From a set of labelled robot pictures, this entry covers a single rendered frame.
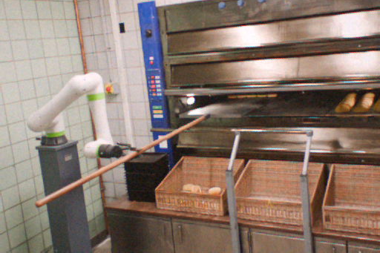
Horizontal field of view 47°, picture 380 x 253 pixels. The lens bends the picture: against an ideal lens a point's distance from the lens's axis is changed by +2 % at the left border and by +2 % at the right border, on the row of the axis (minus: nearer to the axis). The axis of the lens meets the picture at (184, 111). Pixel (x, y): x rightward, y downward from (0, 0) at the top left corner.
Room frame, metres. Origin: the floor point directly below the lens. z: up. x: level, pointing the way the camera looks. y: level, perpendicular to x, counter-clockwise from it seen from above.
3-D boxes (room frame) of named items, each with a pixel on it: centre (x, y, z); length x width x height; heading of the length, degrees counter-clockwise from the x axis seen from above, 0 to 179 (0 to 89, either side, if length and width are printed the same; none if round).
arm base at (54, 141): (2.97, 0.95, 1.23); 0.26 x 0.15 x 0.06; 57
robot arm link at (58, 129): (2.93, 0.90, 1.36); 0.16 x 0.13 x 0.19; 161
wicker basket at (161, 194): (3.18, -0.07, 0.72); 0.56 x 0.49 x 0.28; 61
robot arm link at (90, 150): (2.71, 0.60, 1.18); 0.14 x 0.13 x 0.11; 60
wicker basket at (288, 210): (2.89, -0.59, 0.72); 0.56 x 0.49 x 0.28; 61
